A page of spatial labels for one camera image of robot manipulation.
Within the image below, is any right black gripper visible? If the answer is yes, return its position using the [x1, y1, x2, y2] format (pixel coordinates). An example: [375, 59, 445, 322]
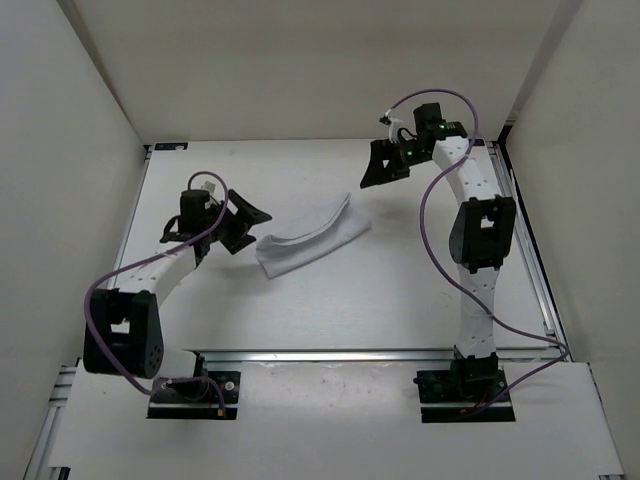
[360, 138, 430, 189]

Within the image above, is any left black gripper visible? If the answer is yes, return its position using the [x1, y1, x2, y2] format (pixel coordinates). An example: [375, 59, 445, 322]
[202, 189, 271, 254]

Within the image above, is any white skirt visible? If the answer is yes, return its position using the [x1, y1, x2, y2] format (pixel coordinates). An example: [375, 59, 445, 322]
[256, 193, 372, 279]

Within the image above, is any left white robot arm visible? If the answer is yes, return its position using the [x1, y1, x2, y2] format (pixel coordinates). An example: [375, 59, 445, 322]
[83, 187, 272, 396]

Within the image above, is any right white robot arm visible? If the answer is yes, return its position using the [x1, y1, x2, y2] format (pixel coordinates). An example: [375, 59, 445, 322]
[360, 103, 516, 402]

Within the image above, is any left blue corner label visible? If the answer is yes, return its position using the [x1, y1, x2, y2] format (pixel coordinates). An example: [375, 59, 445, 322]
[154, 142, 189, 151]

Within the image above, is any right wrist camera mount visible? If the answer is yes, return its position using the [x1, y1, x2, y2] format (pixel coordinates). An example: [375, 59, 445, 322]
[379, 108, 404, 144]

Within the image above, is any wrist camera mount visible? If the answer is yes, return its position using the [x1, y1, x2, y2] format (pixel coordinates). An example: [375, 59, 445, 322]
[201, 181, 216, 196]
[379, 108, 404, 144]

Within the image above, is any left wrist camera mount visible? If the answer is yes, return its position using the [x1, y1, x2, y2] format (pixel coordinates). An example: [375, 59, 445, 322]
[201, 181, 216, 196]

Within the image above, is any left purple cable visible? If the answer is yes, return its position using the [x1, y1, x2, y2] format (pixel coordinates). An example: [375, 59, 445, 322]
[82, 170, 231, 420]

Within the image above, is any purple cable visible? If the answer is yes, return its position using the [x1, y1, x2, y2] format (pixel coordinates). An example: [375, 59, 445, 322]
[82, 170, 231, 420]
[389, 89, 571, 415]

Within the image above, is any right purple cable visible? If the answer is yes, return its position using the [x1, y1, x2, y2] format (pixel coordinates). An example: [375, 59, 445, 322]
[389, 89, 571, 415]

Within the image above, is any front aluminium rail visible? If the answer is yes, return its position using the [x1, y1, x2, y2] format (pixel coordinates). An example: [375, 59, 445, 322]
[182, 349, 571, 364]

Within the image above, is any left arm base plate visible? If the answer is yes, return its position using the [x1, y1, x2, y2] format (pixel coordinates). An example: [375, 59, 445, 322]
[147, 370, 241, 421]

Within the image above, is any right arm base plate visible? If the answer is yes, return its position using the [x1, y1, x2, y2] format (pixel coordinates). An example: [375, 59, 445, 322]
[413, 369, 516, 424]

